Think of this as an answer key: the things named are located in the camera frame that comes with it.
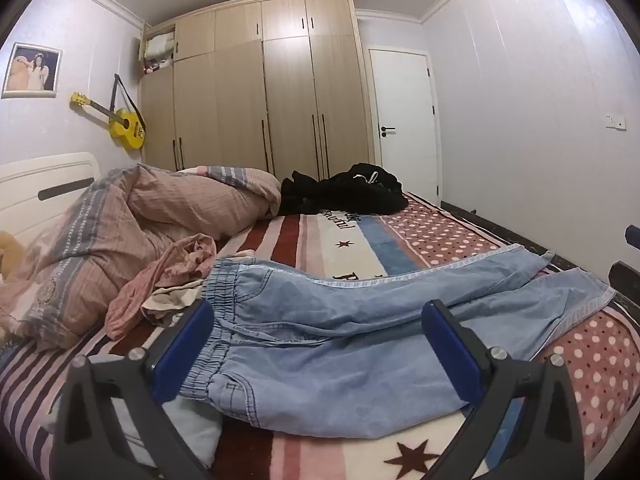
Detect bed with patterned sheet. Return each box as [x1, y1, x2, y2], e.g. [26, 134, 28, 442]
[0, 190, 640, 480]

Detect pink striped duvet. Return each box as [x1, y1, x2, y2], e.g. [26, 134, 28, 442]
[0, 164, 283, 351]

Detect black guitar strap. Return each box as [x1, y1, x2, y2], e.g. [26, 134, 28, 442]
[111, 74, 147, 131]

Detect light blue denim pants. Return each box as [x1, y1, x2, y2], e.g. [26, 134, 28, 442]
[177, 242, 617, 438]

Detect beige wooden wardrobe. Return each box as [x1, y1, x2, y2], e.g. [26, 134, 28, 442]
[135, 0, 376, 181]

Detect white headboard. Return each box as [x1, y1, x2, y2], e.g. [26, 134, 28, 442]
[0, 152, 98, 241]

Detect black clothes pile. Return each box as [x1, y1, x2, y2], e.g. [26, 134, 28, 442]
[279, 162, 410, 218]

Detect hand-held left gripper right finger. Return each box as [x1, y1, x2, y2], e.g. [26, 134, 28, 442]
[421, 299, 586, 480]

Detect cream cloth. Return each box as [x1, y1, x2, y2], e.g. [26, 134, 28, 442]
[142, 280, 206, 328]

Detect framed wall photo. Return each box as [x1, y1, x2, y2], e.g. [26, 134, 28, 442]
[1, 42, 63, 99]

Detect white door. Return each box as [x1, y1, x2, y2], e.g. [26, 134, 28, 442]
[367, 49, 443, 201]

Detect pink striped garment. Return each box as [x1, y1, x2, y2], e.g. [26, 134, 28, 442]
[105, 234, 218, 341]

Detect pale grey cloth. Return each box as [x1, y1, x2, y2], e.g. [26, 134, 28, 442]
[42, 395, 223, 466]

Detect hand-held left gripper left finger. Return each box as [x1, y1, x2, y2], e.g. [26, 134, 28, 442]
[52, 300, 216, 480]

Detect yellow guitar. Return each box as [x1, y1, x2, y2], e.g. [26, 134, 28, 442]
[69, 91, 147, 151]

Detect folded bedding in wardrobe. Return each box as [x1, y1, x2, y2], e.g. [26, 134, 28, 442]
[142, 32, 176, 73]

